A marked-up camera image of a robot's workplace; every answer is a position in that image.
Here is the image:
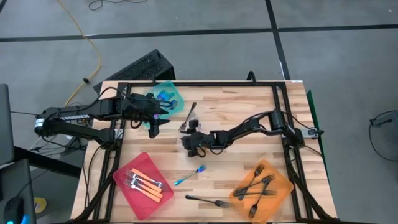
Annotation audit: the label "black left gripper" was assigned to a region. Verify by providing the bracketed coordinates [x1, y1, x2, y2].
[132, 92, 172, 139]

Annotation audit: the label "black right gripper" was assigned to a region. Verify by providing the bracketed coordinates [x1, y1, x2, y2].
[181, 119, 216, 158]

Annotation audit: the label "cream-handled forks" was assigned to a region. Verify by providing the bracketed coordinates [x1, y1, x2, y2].
[130, 167, 168, 192]
[123, 182, 162, 203]

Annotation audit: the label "teal translucent plastic bin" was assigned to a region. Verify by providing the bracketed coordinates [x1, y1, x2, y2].
[143, 80, 185, 129]

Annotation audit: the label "red translucent plastic bin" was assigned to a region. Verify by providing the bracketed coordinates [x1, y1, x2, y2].
[112, 151, 175, 221]

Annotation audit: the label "black perforated computer case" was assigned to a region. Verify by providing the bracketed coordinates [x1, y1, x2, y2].
[93, 49, 177, 95]

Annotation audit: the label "orange translucent plastic bin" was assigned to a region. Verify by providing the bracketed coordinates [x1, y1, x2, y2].
[229, 159, 295, 224]

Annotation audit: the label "black desk beam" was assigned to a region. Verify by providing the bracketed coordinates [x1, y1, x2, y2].
[14, 145, 82, 179]

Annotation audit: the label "yellow object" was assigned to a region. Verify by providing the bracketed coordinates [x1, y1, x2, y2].
[33, 197, 48, 215]

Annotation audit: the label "dark desk top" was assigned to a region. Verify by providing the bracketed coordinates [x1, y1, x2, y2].
[0, 158, 37, 224]

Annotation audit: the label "black computer mouse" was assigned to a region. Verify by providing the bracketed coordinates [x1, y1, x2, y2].
[2, 196, 25, 224]

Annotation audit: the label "yellow cable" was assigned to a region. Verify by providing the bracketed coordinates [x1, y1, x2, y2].
[57, 0, 103, 108]

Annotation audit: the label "white cable bundle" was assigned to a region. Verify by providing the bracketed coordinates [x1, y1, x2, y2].
[29, 132, 75, 150]

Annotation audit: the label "black floor cable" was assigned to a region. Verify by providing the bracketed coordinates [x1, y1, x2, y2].
[88, 0, 149, 11]

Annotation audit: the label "black cable loop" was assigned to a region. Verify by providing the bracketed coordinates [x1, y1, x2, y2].
[368, 109, 398, 162]

